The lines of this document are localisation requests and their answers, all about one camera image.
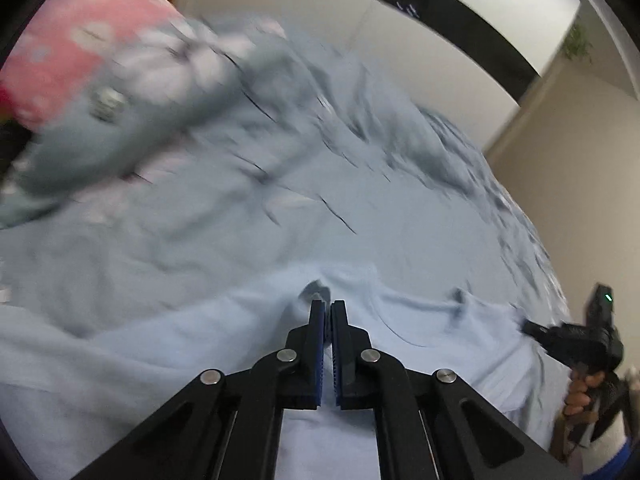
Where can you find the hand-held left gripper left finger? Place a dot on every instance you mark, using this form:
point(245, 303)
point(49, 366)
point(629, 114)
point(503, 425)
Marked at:
point(317, 360)

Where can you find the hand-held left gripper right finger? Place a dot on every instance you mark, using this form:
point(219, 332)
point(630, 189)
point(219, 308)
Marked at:
point(337, 360)

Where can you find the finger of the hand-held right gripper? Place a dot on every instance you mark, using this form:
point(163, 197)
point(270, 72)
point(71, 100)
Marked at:
point(537, 331)

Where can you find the light blue shirt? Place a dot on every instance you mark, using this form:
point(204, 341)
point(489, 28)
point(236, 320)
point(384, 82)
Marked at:
point(450, 385)

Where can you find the person's right hand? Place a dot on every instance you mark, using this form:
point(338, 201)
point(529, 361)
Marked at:
point(580, 395)

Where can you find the blue-grey floral duvet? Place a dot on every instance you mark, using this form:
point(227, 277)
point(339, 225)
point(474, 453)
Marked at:
point(225, 220)

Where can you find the green potted plant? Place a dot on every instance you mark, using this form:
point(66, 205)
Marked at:
point(577, 44)

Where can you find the white wardrobe with black stripe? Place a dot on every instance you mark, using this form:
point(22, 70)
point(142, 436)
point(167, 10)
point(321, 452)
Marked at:
point(450, 25)

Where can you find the pink floral pillow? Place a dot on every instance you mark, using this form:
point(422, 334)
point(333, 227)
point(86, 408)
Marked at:
point(65, 45)

